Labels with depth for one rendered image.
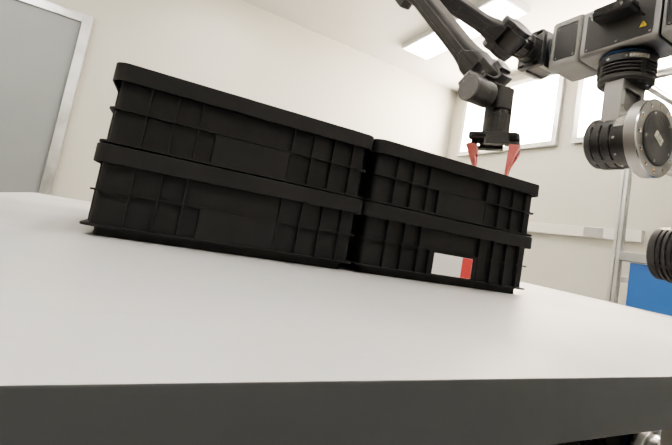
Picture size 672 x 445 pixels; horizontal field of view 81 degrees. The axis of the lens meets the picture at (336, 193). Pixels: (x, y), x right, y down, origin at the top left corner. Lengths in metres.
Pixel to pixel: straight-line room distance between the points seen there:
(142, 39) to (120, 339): 3.87
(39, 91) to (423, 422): 3.81
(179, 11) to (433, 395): 4.05
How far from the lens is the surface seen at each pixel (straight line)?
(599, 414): 0.34
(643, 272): 2.73
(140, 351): 0.19
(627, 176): 2.85
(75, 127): 3.86
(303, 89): 4.25
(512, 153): 0.90
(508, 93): 0.95
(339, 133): 0.64
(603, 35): 1.39
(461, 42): 1.04
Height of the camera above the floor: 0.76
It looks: 5 degrees up
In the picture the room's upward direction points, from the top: 10 degrees clockwise
